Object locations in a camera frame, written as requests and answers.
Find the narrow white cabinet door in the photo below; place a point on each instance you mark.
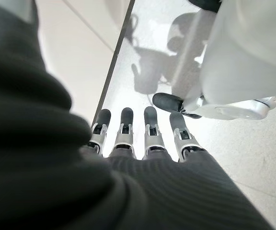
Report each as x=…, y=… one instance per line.
x=104, y=16

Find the robot left black foot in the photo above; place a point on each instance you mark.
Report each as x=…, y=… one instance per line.
x=166, y=101

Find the robot left white leg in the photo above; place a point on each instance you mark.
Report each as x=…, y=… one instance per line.
x=243, y=60

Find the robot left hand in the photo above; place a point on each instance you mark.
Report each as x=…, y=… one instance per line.
x=56, y=179

